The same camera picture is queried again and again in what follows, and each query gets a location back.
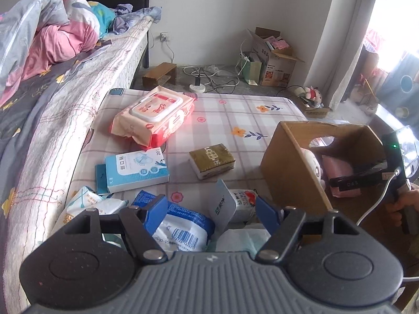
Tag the white power strip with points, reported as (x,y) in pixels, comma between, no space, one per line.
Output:
(197,88)

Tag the flat cardboard box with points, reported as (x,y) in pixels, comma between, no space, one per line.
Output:
(316,111)

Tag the white wall socket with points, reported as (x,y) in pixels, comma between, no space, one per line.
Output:
(164,36)

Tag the white curtain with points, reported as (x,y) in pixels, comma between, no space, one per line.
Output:
(340,39)

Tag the small brown stool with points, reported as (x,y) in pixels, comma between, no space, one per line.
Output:
(160,73)

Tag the grey flowered bedsheet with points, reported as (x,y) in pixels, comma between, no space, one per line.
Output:
(39,98)

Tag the blue pillow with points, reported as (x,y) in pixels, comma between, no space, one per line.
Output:
(103,16)

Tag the blue white small box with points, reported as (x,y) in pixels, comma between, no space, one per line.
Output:
(137,170)

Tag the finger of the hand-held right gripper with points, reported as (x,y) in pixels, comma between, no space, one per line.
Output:
(370,167)
(355,183)

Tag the brown cardboard box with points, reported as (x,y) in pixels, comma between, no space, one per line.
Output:
(294,170)

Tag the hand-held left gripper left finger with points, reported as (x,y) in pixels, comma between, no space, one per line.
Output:
(154,212)

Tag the person's right hand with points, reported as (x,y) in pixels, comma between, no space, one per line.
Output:
(397,207)

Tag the blue grey crumpled cloth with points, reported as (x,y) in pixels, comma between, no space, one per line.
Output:
(131,18)

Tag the olive tissue pack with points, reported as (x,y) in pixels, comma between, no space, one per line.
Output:
(211,158)

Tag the plush toy with red bow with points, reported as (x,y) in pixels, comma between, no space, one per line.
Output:
(313,94)

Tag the large open cardboard carton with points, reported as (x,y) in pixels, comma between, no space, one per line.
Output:
(278,62)

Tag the white card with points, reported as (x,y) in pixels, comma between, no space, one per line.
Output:
(222,202)

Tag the small pack with red print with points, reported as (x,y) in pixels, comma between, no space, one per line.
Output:
(244,202)

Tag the white tissue pack yellow print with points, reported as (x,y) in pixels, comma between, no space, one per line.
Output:
(88,199)

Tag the white bed mattress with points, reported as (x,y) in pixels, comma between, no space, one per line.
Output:
(81,85)

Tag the blue white plastic pack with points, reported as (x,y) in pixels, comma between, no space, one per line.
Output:
(183,222)

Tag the red wet wipes pack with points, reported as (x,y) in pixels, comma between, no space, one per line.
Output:
(154,114)

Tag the white pink plush toy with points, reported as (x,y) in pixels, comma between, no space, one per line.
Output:
(312,166)

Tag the green paper bag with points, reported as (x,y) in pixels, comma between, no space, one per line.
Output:
(252,73)

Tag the pink grey quilt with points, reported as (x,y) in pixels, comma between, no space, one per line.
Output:
(52,36)

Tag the pink folded towel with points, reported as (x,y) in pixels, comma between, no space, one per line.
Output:
(337,170)

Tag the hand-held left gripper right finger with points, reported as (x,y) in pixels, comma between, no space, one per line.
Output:
(266,214)

